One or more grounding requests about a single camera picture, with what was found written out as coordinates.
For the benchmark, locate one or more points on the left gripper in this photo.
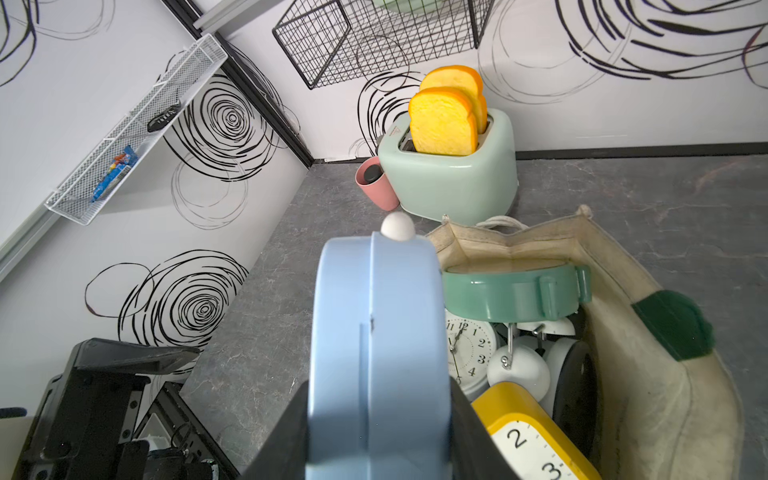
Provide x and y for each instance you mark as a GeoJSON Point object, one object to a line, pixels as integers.
{"type": "Point", "coordinates": [89, 424]}

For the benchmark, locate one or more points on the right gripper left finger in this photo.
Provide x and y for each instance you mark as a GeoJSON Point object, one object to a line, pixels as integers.
{"type": "Point", "coordinates": [284, 454]}

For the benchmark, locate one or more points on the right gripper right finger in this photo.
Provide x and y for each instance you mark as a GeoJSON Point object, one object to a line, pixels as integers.
{"type": "Point", "coordinates": [472, 452]}

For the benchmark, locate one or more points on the yellow rectangular clock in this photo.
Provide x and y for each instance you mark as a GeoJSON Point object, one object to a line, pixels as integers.
{"type": "Point", "coordinates": [530, 442]}

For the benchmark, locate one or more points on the silver twin bell clock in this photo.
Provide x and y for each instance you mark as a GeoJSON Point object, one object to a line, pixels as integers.
{"type": "Point", "coordinates": [471, 345]}

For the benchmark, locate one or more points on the white twin bell clock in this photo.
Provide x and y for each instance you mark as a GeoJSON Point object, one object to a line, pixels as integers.
{"type": "Point", "coordinates": [559, 374]}

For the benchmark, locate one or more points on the light blue clock back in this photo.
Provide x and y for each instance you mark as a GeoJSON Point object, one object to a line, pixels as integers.
{"type": "Point", "coordinates": [379, 402]}

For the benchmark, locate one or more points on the green round pastel clock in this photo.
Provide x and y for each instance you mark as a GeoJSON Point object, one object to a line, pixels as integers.
{"type": "Point", "coordinates": [519, 293]}

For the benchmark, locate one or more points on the cream canvas tote bag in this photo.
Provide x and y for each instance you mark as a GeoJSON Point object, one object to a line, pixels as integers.
{"type": "Point", "coordinates": [668, 407]}

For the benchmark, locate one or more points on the blue candy packet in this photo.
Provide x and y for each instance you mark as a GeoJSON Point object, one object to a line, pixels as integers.
{"type": "Point", "coordinates": [118, 169]}

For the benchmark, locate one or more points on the mint green toaster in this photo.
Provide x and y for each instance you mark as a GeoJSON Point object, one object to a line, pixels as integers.
{"type": "Point", "coordinates": [467, 189]}

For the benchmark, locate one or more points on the pink cup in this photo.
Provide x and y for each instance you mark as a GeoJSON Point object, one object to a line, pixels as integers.
{"type": "Point", "coordinates": [374, 183]}

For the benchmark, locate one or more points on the black remote control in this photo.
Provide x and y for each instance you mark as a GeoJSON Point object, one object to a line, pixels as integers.
{"type": "Point", "coordinates": [163, 118]}

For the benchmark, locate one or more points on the yellow toast slice front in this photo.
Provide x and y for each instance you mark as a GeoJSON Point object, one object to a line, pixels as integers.
{"type": "Point", "coordinates": [442, 122]}

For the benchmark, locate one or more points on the yellow toast slice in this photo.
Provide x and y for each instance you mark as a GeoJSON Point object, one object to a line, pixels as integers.
{"type": "Point", "coordinates": [442, 122]}
{"type": "Point", "coordinates": [468, 81]}

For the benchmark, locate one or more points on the yellow toast slice back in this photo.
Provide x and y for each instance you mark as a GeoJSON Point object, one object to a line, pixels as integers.
{"type": "Point", "coordinates": [468, 81]}

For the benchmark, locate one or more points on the mint green tongs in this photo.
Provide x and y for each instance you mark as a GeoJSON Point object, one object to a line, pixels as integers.
{"type": "Point", "coordinates": [414, 7]}

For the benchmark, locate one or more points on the white wire shelf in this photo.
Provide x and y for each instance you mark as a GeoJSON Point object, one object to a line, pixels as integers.
{"type": "Point", "coordinates": [181, 82]}

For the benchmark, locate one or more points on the black wire basket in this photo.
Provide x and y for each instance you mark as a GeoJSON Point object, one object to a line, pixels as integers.
{"type": "Point", "coordinates": [329, 42]}

